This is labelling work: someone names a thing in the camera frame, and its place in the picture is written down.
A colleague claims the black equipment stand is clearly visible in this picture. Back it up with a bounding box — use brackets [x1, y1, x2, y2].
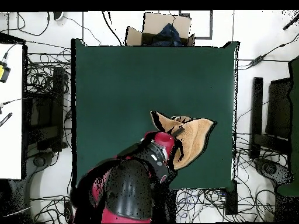
[23, 66, 68, 153]

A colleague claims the black cable tangle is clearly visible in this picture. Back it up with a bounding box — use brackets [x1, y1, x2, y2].
[25, 40, 72, 99]
[30, 194, 74, 224]
[233, 131, 289, 222]

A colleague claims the brown cardboard box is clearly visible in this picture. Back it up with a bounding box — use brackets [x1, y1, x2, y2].
[124, 12, 196, 47]

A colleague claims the yellow and black device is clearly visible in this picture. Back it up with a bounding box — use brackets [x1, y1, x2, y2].
[0, 61, 12, 83]

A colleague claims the black upright bar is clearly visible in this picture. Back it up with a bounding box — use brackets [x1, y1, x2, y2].
[249, 76, 265, 160]

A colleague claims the black power adapter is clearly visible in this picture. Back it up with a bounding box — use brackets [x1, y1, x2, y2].
[248, 54, 265, 67]

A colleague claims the black rectangular box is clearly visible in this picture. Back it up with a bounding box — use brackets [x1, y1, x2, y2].
[224, 180, 239, 215]

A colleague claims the grey pedestal leg foot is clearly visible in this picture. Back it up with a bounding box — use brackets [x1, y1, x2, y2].
[253, 157, 294, 186]
[23, 150, 57, 183]

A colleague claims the black ruler strip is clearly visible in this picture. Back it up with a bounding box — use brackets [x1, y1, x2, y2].
[0, 112, 13, 128]

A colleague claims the dark green fabric cover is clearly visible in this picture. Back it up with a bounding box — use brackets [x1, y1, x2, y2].
[277, 55, 299, 197]

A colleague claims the dark blue garment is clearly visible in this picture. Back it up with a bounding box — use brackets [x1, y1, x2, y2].
[151, 22, 184, 47]

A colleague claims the white desk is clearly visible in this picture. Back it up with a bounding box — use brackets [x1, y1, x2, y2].
[0, 32, 27, 180]

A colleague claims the dark green table cloth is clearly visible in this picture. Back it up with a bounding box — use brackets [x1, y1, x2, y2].
[70, 38, 240, 191]

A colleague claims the small black round device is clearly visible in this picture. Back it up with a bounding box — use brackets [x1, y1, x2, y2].
[53, 10, 65, 22]

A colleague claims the tan terry towel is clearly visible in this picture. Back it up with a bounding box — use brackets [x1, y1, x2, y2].
[149, 110, 217, 172]

